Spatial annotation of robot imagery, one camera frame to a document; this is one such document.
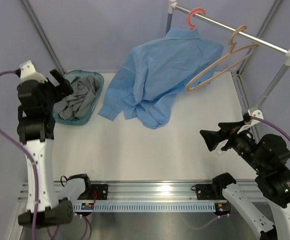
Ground white slotted cable duct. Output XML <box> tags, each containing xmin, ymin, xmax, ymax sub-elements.
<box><xmin>73</xmin><ymin>202</ymin><xmax>216</xmax><ymax>213</ymax></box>

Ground white metal clothes rack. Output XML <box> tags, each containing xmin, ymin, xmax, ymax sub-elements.
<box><xmin>165</xmin><ymin>0</ymin><xmax>290</xmax><ymax>155</ymax></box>

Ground pink plastic hanger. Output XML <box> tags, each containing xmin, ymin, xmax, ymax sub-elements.
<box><xmin>186</xmin><ymin>8</ymin><xmax>208</xmax><ymax>31</ymax></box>

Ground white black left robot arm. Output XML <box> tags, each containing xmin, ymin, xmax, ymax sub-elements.
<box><xmin>17</xmin><ymin>65</ymin><xmax>93</xmax><ymax>230</ymax></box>

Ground beige wooden hanger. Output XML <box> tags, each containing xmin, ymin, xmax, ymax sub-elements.
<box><xmin>184</xmin><ymin>24</ymin><xmax>260</xmax><ymax>94</ymax></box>

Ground aluminium mounting rail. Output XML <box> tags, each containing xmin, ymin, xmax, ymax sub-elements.
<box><xmin>17</xmin><ymin>180</ymin><xmax>265</xmax><ymax>203</ymax></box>

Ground teal plastic bin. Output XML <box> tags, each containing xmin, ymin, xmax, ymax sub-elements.
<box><xmin>53</xmin><ymin>70</ymin><xmax>104</xmax><ymax>126</ymax></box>

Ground grey shirt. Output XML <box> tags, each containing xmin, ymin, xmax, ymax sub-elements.
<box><xmin>53</xmin><ymin>74</ymin><xmax>100</xmax><ymax>121</ymax></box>

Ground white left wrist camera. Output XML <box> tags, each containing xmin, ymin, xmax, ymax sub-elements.
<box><xmin>19</xmin><ymin>60</ymin><xmax>48</xmax><ymax>84</ymax></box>

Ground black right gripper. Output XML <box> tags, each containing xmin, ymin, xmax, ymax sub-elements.
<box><xmin>199</xmin><ymin>119</ymin><xmax>266</xmax><ymax>173</ymax></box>

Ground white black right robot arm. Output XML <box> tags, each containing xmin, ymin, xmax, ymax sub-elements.
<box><xmin>199</xmin><ymin>117</ymin><xmax>290</xmax><ymax>240</ymax></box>

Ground blue shirt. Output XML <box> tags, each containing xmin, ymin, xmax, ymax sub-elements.
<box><xmin>98</xmin><ymin>28</ymin><xmax>224</xmax><ymax>130</ymax></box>

